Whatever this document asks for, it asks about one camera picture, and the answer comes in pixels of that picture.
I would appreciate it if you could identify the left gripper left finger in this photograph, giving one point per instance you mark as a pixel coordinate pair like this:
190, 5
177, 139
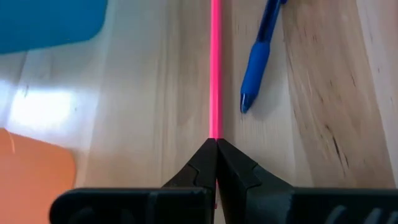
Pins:
192, 193

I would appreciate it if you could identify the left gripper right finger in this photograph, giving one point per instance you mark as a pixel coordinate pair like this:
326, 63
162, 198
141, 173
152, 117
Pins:
248, 193

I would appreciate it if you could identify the dark blue pen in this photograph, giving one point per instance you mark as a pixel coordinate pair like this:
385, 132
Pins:
256, 65

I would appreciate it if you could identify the pink pencil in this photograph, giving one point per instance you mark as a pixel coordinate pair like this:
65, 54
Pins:
216, 62

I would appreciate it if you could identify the orange plastic bin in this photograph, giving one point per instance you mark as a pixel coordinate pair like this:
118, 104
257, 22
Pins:
31, 180

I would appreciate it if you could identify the teal plastic bin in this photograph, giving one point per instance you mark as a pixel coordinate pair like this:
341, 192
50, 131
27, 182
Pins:
46, 21

